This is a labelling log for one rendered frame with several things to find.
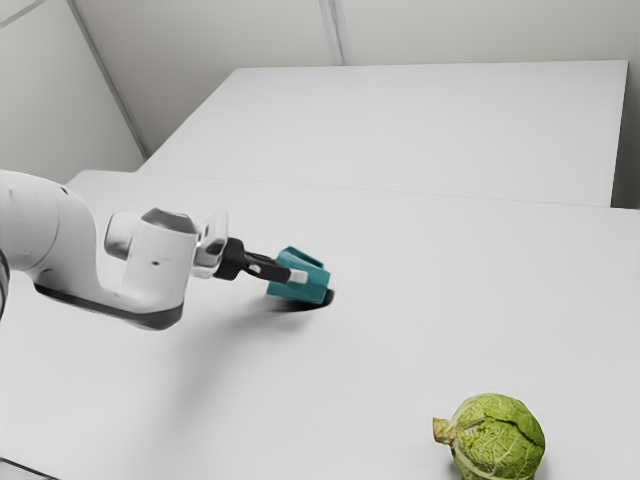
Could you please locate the green cabbage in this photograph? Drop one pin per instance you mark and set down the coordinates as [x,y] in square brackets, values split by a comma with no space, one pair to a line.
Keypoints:
[492,436]

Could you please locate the teal faceted mug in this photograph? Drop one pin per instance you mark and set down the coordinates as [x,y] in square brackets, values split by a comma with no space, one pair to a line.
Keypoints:
[302,277]

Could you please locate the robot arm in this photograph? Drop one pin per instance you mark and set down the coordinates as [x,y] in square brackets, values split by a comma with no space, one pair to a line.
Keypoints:
[145,270]

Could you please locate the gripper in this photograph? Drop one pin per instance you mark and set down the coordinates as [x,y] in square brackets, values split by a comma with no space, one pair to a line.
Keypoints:
[231,257]

